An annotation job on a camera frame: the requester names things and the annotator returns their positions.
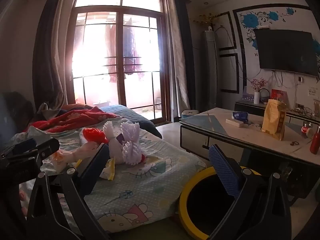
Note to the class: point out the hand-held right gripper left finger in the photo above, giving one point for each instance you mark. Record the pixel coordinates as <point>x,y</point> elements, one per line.
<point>96,161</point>

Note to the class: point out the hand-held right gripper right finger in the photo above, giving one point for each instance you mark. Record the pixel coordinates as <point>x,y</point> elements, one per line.
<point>225,170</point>

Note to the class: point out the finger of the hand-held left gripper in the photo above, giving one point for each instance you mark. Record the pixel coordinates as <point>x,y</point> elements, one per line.
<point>48,146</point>
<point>25,143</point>

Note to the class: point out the yellow snack wrapper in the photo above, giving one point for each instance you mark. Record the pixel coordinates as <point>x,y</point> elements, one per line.
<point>108,172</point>

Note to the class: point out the pink white plastic wrapper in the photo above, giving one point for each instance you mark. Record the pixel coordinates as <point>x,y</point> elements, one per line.
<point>72,155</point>

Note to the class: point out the red lidded metal can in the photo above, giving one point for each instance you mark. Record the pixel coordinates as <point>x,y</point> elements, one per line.
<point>93,135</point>

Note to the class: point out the yellow rimmed black bin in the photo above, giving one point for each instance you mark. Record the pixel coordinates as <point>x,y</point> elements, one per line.
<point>183,205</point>

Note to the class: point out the dark cushion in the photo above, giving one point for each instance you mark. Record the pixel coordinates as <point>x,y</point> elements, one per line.
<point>15,110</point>

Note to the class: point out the beige cloth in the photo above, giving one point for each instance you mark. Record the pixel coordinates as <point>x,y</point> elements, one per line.
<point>46,110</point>

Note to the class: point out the marble top coffee table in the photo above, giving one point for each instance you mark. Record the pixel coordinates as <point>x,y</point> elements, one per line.
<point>237,135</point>

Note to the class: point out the red flower print blanket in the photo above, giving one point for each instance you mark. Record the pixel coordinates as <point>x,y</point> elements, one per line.
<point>75,118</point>

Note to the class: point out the cartoon print bedsheet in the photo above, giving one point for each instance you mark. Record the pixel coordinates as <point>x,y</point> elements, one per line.
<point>140,187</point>

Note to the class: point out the blue tissue pack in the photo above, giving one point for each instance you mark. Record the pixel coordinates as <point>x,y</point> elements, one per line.
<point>240,116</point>

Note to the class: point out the blue quilted mat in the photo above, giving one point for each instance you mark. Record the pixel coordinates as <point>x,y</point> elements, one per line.
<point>135,116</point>

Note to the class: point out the small white blue bin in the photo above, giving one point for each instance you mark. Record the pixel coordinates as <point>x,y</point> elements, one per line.
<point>188,113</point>

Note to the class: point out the yellow snack bag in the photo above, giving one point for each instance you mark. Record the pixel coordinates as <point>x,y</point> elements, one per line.
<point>273,121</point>

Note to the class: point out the dark television cabinet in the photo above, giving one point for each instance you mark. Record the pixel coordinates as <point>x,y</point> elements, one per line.
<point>250,105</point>

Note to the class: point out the white vase with red flowers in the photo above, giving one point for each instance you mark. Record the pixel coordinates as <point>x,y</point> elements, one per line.
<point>256,97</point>

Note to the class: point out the round table mirror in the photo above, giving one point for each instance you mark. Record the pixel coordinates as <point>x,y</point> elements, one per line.
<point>265,96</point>

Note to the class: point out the glass jar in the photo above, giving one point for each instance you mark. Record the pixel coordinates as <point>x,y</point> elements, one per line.
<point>306,128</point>

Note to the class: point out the dark and beige curtain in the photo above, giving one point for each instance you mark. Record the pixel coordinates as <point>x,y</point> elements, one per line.
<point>50,55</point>
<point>182,55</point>

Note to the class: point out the red card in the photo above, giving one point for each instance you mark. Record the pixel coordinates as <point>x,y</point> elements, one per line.
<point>278,95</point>

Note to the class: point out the red bottle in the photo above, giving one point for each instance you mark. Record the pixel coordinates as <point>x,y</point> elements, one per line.
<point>315,140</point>

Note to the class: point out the grey standing air conditioner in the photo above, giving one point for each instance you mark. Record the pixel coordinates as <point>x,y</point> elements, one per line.
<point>210,67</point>

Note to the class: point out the brown framed glass door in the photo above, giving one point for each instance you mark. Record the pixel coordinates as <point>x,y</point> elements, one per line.
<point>120,55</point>

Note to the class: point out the wall mounted television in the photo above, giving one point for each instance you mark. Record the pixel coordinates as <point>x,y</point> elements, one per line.
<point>285,50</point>

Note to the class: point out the blue flower wall decal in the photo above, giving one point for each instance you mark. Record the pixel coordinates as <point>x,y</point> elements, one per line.
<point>252,20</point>

